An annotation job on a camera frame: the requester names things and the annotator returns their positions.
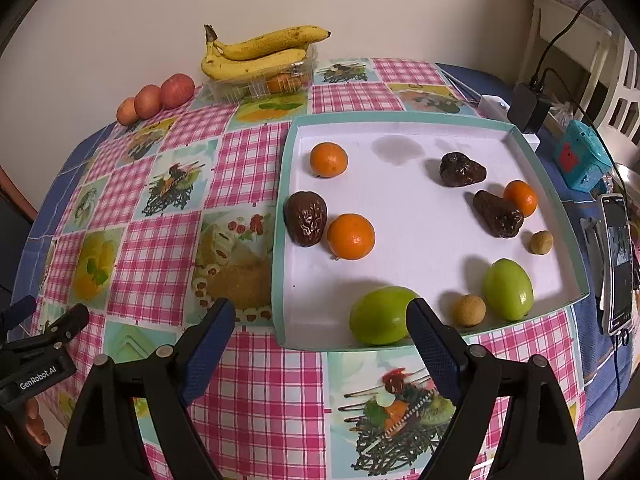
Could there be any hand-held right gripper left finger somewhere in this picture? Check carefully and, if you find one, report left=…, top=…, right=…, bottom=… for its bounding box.
left=59, top=297, right=237, bottom=480

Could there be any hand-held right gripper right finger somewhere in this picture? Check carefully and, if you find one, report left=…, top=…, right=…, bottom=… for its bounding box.
left=405, top=297, right=586, bottom=480

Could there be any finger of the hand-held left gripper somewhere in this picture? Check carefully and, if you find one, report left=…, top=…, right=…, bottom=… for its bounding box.
left=2, top=304, right=91, bottom=356
left=0, top=295, right=37, bottom=333

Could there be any green apple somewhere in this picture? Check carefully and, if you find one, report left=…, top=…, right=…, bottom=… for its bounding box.
left=349, top=286, right=421, bottom=346

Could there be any teal cardboard tray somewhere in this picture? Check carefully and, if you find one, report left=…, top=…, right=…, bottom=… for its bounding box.
left=270, top=111, right=591, bottom=351

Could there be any green jujube fruit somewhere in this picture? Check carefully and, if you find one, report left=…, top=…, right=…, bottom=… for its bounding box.
left=483, top=258, right=534, bottom=322

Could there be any tangerine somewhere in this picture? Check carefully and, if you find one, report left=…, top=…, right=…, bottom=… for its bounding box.
left=327, top=213, right=376, bottom=261
left=309, top=142, right=348, bottom=178
left=503, top=180, right=538, bottom=217

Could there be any dark brown avocado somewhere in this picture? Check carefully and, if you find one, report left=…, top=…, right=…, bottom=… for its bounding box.
left=473, top=190, right=524, bottom=239
left=284, top=191, right=328, bottom=247
left=440, top=152, right=487, bottom=188

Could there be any person's left hand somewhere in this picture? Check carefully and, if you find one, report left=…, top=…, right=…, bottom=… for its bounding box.
left=24, top=399, right=52, bottom=447

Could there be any pink checked tablecloth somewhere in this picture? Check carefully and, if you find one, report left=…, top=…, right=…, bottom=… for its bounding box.
left=30, top=57, right=588, bottom=480

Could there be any smartphone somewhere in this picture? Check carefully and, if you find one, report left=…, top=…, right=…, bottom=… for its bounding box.
left=600, top=192, right=640, bottom=336

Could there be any red apple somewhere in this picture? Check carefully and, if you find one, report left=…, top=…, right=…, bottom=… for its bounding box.
left=160, top=74, right=196, bottom=110
left=116, top=97, right=139, bottom=125
left=134, top=85, right=163, bottom=120

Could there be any white power strip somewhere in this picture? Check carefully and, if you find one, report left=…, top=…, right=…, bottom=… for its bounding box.
left=480, top=94, right=541, bottom=153

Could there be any clear plastic container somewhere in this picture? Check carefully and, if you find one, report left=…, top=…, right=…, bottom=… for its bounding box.
left=207, top=44, right=319, bottom=102

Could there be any black power adapter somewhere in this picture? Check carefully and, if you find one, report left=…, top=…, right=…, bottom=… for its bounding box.
left=510, top=82, right=552, bottom=135

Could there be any orange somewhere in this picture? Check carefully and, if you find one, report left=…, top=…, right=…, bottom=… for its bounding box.
left=266, top=74, right=303, bottom=94

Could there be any yellow banana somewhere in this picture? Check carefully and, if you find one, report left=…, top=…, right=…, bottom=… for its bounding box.
left=201, top=42, right=308, bottom=82
left=205, top=25, right=332, bottom=61

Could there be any white wooden shelf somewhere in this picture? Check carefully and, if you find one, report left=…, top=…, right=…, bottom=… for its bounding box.
left=520, top=0, right=640, bottom=146

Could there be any teal toy camera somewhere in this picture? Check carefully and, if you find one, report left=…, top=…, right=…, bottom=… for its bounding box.
left=552, top=120, right=613, bottom=192

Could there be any black cable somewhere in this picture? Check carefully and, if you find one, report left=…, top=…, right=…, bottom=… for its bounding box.
left=532, top=0, right=601, bottom=92

